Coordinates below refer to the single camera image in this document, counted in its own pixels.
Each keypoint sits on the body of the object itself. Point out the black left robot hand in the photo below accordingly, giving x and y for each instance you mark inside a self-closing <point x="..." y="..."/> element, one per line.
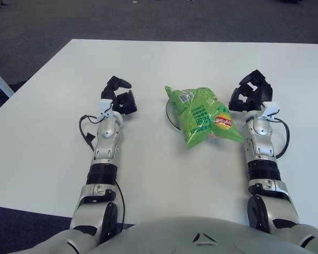
<point x="125" y="103"/>

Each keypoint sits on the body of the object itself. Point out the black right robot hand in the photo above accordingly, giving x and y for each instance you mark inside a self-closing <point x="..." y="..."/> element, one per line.
<point x="259" y="98"/>

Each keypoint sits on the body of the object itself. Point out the green snack bag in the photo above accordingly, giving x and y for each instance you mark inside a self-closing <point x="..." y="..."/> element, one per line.
<point x="201" y="119"/>

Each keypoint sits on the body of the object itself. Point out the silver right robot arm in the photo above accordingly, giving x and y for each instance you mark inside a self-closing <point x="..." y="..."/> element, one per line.
<point x="259" y="137"/>

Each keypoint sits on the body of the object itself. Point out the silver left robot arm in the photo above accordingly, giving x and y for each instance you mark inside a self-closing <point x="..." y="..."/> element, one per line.
<point x="107" y="133"/>

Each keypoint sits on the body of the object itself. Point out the white plate with black rim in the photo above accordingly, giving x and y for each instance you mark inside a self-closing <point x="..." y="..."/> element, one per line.
<point x="171" y="116"/>

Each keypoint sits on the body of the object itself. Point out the white table leg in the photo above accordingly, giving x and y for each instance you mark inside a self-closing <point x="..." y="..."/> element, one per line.
<point x="0" y="83"/>

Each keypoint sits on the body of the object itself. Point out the grey robot torso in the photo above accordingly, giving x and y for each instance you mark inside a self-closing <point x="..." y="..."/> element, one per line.
<point x="201" y="238"/>

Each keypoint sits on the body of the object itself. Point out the distant dark furniture feet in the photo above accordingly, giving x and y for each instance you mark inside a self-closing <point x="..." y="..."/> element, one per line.
<point x="0" y="3"/>

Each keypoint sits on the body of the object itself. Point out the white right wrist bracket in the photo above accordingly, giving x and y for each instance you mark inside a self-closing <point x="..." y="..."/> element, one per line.
<point x="270" y="108"/>

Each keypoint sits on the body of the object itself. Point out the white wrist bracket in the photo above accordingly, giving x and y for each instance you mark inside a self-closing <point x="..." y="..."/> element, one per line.
<point x="105" y="106"/>
<point x="270" y="108"/>

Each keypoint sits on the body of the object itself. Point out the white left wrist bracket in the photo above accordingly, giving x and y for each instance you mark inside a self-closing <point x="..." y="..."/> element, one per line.
<point x="105" y="106"/>

